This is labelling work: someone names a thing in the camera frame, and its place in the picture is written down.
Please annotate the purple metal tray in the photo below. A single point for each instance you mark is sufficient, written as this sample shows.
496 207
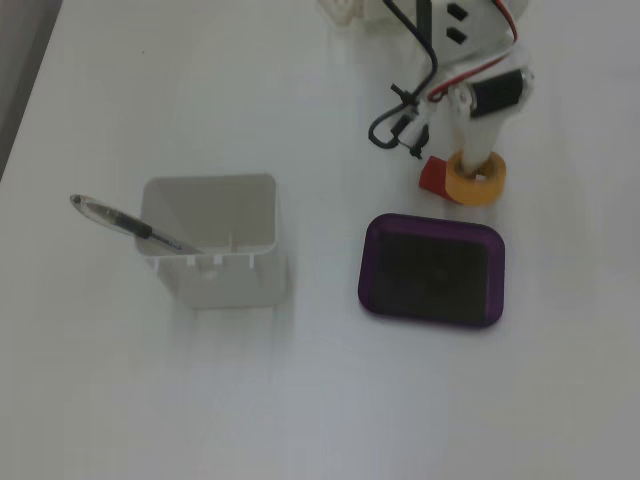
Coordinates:
367 270

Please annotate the red rectangular block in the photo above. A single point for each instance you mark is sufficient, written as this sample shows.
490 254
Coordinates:
432 177

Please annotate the yellow tape roll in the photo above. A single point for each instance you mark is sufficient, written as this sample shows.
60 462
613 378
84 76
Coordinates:
475 192

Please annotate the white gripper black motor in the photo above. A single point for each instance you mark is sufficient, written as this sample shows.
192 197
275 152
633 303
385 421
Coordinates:
494 93

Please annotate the white rectangular pen holder box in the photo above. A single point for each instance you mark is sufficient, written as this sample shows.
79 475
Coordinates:
230 285

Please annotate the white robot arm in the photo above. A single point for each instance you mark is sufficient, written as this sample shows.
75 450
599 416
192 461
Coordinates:
465 20

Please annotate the black ballpoint pen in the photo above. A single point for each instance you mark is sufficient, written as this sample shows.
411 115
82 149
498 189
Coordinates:
125 222

